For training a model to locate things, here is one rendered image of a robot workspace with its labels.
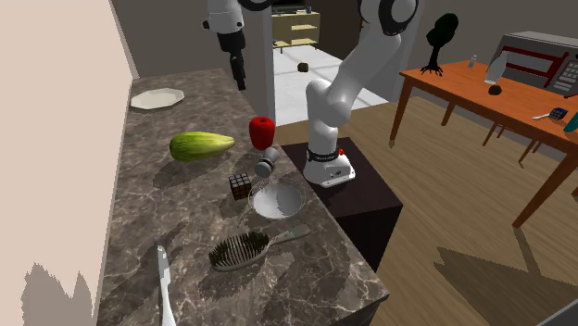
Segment dark robot stand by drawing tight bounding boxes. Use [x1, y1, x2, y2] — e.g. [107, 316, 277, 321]
[280, 136, 405, 273]

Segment white bottle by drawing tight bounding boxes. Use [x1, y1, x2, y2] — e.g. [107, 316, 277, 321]
[484, 49, 510, 86]

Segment orange wooden table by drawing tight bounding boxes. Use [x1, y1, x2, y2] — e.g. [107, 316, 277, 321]
[388, 59, 578, 230]

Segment grey cash register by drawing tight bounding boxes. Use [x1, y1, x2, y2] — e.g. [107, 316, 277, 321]
[490, 31, 578, 97]

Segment white octagonal plate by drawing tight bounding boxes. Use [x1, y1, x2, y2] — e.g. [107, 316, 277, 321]
[130, 87, 186, 110]

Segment grey hairbrush with black bristles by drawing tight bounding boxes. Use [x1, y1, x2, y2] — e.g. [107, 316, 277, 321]
[208, 223, 312, 273]

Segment yellow wooden shelf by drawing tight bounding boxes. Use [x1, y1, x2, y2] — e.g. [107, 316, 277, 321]
[271, 10, 321, 49]

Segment grey salt shaker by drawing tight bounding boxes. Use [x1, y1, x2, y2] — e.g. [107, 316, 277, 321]
[254, 146, 281, 179]

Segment dark puzzle cube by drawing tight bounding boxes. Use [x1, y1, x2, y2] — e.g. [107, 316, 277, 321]
[228, 172, 253, 202]

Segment red bell pepper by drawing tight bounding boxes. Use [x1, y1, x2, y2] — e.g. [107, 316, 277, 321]
[248, 116, 277, 152]

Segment black tree figure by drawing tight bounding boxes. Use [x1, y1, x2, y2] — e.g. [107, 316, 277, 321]
[420, 12, 459, 77]

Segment green oblong vegetable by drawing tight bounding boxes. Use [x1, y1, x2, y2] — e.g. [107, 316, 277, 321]
[169, 131, 236, 163]

